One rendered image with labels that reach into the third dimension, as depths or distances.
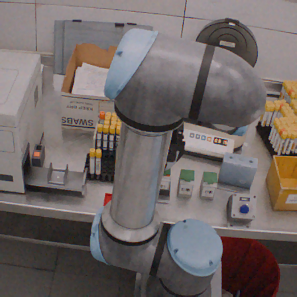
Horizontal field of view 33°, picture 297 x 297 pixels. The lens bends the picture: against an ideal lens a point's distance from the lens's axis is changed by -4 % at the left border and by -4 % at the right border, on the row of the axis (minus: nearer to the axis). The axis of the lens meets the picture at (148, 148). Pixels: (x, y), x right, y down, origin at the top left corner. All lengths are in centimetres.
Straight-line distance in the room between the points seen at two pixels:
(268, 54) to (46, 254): 133
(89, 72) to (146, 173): 98
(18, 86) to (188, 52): 71
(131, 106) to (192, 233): 36
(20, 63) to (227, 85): 83
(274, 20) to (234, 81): 110
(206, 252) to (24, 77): 69
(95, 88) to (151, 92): 101
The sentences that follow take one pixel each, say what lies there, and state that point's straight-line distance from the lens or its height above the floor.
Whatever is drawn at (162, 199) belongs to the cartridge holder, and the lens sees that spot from 148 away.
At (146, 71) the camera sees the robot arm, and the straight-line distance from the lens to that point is 74.
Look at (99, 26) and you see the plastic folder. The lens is 183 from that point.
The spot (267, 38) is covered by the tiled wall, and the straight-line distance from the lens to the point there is 187.
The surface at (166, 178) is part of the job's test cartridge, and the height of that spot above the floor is 95.
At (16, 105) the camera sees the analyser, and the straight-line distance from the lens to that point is 132.
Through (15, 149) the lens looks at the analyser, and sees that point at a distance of 138.
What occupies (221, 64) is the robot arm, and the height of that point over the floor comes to 159.
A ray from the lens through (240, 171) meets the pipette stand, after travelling 152.
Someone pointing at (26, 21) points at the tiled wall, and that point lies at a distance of 190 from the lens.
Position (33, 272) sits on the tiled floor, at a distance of 238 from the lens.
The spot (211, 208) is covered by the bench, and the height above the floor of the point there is 87.
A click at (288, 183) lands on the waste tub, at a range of 163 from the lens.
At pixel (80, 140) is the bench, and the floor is 88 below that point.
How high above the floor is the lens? 200
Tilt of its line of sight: 43 degrees down
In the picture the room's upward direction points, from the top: 7 degrees clockwise
